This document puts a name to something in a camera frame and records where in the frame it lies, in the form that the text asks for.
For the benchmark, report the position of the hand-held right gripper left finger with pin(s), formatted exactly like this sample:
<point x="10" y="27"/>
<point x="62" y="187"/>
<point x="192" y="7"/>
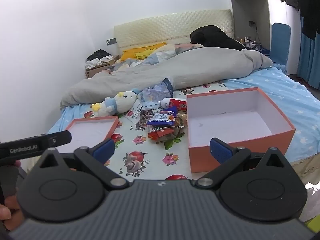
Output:
<point x="105" y="151"/>

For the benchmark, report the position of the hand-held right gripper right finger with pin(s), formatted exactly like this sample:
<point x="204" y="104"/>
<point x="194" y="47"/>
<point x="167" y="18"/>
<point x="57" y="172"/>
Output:
<point x="220" y="151"/>

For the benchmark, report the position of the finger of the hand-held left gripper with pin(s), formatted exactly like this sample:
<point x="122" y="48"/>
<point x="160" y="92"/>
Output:
<point x="61" y="137"/>

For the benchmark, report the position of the orange cardboard box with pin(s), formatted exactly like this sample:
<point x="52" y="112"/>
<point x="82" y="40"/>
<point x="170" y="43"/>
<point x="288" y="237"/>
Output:
<point x="237" y="120"/>

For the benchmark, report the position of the red snack packet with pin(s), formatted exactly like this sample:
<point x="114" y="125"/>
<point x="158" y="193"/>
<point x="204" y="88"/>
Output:
<point x="160" y="133"/>

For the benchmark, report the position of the blue snack packet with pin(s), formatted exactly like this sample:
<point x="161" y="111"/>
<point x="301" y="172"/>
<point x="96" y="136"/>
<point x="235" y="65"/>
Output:
<point x="160" y="118"/>

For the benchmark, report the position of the person's left hand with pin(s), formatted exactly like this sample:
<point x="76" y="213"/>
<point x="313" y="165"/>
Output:
<point x="11" y="212"/>

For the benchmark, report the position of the orange box lid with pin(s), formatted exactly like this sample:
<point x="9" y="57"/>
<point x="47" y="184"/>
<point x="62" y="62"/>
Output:
<point x="92" y="130"/>

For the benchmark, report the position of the fruit printed mat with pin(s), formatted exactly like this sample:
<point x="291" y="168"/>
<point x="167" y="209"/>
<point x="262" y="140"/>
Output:
<point x="150" y="155"/>

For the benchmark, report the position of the crumpled clear wrapper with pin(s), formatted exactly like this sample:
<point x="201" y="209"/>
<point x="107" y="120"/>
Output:
<point x="176" y="133"/>

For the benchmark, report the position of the white red label packet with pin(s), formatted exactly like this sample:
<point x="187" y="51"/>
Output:
<point x="135" y="113"/>

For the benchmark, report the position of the white blue plush toy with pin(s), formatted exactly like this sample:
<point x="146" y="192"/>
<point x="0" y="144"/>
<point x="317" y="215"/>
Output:
<point x="122" y="102"/>

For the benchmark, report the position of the red white snack tube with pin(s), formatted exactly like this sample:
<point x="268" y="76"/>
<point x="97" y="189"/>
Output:
<point x="166" y="103"/>

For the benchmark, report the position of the brown cardboard box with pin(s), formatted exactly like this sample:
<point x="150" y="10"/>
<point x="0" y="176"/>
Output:
<point x="96" y="71"/>

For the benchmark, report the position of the blue white plastic bag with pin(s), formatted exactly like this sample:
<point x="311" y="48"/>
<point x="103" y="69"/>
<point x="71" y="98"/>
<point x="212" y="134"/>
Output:
<point x="155" y="92"/>

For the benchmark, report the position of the white cloth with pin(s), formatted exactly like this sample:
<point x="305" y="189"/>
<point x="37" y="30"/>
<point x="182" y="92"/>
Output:
<point x="93" y="62"/>

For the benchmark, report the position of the grey duvet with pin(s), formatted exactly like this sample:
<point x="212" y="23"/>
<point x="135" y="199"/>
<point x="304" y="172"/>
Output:
<point x="190" y="67"/>

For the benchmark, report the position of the black cloth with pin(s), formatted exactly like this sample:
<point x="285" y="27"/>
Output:
<point x="98" y="54"/>

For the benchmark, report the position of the yellow pillow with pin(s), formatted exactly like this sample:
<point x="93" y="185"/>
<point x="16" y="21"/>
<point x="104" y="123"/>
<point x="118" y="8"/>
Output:
<point x="140" y="51"/>

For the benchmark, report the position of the group of small bottles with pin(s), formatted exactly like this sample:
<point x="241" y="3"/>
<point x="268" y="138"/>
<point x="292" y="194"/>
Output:
<point x="248" y="42"/>

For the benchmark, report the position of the black clothing pile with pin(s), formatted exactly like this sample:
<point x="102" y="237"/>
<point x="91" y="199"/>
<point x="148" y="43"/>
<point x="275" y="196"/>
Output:
<point x="215" y="37"/>

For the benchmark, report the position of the lime green object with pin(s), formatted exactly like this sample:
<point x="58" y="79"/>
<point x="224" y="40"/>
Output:
<point x="313" y="223"/>

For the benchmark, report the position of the blue chair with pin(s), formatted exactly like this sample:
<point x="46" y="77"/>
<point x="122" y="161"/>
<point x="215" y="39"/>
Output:
<point x="281" y="43"/>

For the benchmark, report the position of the blue curtain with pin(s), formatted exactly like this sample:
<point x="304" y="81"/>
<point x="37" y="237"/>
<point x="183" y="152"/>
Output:
<point x="310" y="60"/>

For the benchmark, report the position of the cream padded headboard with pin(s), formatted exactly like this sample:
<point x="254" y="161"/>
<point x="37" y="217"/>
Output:
<point x="162" y="27"/>

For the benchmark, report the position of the white bedside cabinet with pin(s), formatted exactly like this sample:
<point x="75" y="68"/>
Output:
<point x="260" y="7"/>

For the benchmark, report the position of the hanging dark clothes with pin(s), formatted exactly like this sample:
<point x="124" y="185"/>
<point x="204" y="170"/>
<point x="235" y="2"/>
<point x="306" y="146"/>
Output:
<point x="307" y="0"/>

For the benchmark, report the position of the grey wall plate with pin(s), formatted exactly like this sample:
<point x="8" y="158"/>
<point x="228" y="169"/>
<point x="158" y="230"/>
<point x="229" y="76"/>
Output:
<point x="111" y="41"/>

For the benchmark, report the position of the black wall outlet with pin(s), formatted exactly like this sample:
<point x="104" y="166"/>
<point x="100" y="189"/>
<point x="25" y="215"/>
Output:
<point x="252" y="23"/>

